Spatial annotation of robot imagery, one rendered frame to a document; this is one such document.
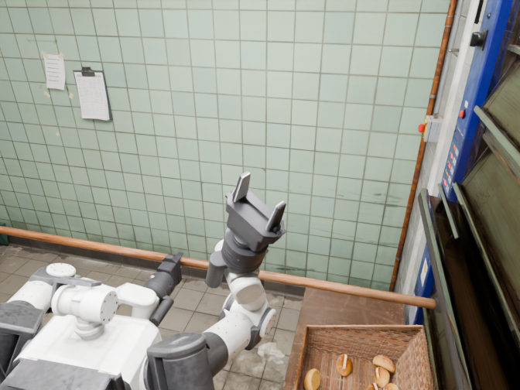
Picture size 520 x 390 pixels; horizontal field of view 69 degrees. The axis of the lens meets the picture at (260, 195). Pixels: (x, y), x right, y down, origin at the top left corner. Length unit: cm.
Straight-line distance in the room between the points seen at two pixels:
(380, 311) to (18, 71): 276
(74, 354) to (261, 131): 177
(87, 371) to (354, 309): 151
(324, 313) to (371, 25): 148
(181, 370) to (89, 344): 21
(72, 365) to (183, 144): 191
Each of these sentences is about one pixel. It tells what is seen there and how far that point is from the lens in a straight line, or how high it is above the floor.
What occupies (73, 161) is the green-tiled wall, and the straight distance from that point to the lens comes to 317.
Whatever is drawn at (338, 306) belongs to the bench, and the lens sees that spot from 212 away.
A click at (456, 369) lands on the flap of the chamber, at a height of 141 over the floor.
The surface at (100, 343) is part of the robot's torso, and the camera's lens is 91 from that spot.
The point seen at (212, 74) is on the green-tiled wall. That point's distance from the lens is 239.
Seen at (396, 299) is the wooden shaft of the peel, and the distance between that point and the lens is 128.
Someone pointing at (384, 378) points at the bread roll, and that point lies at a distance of 179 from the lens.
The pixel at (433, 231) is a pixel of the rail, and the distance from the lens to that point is 118.
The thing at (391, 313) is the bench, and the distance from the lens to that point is 215.
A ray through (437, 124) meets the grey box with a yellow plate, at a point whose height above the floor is 150.
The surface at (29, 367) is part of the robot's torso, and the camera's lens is 93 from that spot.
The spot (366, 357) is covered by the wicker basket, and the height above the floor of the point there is 61.
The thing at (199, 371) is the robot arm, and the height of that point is 138.
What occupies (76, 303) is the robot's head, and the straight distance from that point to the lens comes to 86.
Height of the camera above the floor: 204
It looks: 28 degrees down
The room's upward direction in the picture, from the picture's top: straight up
